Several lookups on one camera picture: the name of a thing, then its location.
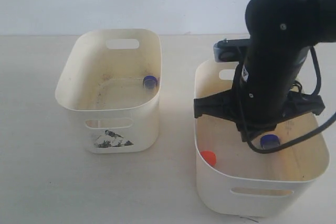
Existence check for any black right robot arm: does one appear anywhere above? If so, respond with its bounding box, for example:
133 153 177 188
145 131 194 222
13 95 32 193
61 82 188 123
194 0 335 137

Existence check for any blue-capped clear tube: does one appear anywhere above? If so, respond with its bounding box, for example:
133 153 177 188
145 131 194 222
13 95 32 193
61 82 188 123
142 75 159 91
260 134 280 150

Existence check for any cream plastic bin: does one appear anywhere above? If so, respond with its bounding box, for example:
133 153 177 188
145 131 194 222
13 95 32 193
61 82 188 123
55 28 162 154
193 60 330 218

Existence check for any red-capped clear tube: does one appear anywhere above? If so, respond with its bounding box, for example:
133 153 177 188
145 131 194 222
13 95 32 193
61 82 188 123
200 151 217 167

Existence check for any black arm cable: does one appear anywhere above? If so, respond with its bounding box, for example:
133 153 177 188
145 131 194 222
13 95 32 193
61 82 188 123
233 45 336 154

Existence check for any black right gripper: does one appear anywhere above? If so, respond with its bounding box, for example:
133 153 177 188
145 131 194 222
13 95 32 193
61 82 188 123
194 90 325 142

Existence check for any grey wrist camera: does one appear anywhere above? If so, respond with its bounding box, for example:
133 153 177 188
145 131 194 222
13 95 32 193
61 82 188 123
213 38 250 62

